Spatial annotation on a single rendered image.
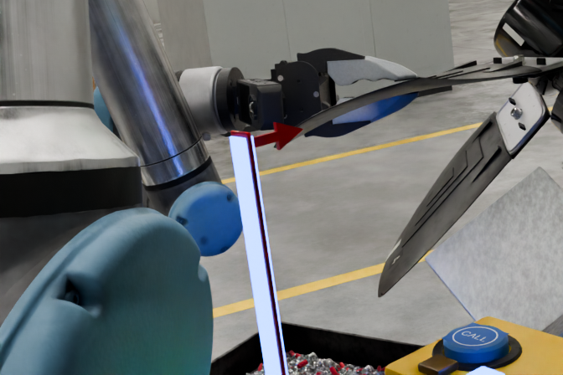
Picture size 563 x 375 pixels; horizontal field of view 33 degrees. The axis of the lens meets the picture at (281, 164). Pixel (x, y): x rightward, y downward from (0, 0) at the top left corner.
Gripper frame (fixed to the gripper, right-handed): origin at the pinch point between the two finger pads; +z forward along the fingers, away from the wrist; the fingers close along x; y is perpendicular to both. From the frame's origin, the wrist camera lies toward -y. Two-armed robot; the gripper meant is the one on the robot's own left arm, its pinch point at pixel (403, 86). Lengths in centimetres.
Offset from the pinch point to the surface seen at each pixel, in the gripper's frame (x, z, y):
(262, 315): 17.1, -9.8, -22.6
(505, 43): -3.3, 9.9, 9.3
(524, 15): -6.0, 12.1, 7.6
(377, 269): 89, -63, 275
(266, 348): 20.2, -10.0, -22.1
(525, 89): 2.4, 11.4, 15.0
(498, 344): 13.9, 11.2, -39.8
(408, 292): 91, -47, 249
